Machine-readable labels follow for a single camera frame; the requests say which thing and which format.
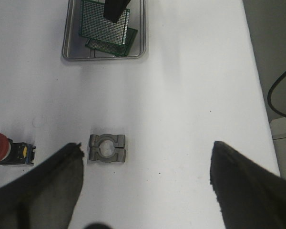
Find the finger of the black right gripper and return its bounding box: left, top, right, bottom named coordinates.
left=103, top=0, right=130, bottom=23

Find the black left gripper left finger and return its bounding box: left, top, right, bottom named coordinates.
left=0, top=143, right=84, bottom=229

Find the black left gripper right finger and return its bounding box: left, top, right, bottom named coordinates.
left=210, top=141, right=286, bottom=229

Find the green perforated circuit board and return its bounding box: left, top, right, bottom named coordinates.
left=85, top=27, right=138, bottom=57

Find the silver metal tray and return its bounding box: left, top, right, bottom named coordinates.
left=62, top=0, right=146, bottom=61

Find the red emergency stop button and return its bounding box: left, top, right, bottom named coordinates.
left=0, top=133, right=36, bottom=166

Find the grey metal pipe clamp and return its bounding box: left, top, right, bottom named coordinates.
left=88, top=134, right=126, bottom=163

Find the black cable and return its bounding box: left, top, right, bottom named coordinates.
left=266, top=62, right=286, bottom=120

